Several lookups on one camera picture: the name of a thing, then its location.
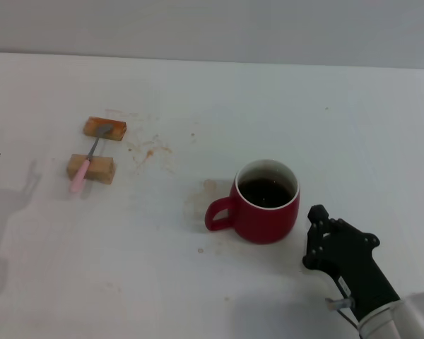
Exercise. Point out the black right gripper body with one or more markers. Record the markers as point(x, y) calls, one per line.
point(357, 268)

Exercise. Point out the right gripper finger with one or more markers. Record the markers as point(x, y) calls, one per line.
point(315, 229)

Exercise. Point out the red ceramic cup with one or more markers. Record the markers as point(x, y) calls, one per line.
point(265, 226)

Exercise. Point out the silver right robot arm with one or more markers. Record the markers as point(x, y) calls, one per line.
point(410, 318)

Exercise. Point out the dark coffee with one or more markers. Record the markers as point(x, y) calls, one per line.
point(266, 192)

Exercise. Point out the plain wooden block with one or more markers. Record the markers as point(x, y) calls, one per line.
point(100, 169)

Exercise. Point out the orange-stained wooden block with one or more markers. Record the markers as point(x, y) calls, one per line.
point(118, 130)

